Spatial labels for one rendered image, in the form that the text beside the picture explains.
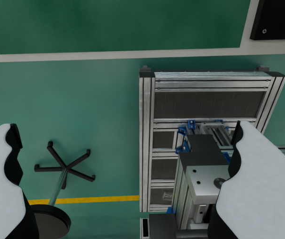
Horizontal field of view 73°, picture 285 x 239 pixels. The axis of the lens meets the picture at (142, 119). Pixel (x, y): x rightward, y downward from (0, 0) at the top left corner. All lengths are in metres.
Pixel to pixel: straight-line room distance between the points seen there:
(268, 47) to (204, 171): 0.36
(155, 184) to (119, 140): 0.46
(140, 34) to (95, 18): 0.11
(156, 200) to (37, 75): 1.35
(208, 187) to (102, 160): 1.36
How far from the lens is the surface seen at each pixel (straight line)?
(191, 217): 0.56
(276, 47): 0.63
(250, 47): 0.60
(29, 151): 1.89
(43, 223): 1.49
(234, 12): 0.56
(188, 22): 0.52
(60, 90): 1.46
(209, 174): 0.52
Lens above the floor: 1.26
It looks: 58 degrees down
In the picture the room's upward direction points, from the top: 176 degrees clockwise
